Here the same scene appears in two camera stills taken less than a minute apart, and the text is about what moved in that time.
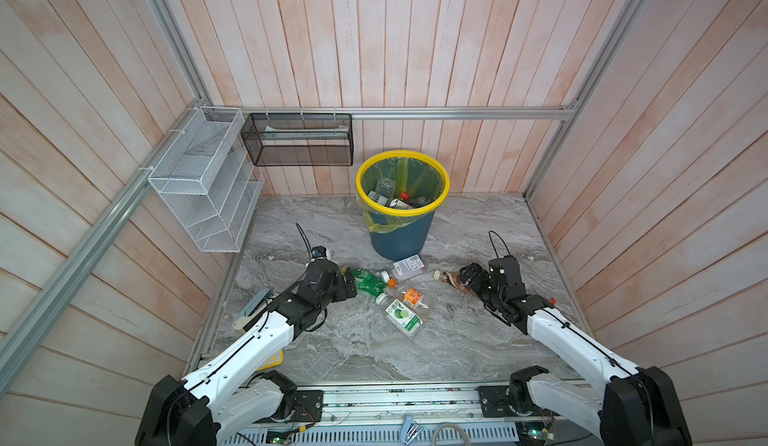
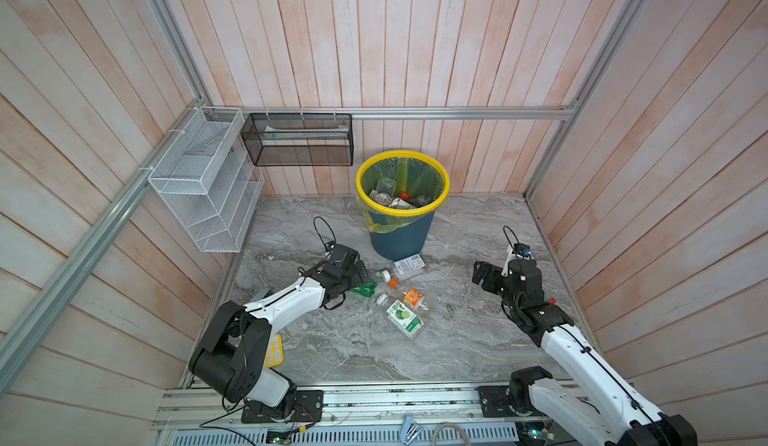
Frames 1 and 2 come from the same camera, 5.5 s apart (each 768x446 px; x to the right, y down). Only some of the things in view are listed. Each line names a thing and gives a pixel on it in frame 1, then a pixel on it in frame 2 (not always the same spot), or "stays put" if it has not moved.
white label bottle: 398,204 stays put
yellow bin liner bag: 415,177 stays put
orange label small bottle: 412,298 stays put
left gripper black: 341,293 → 356,280
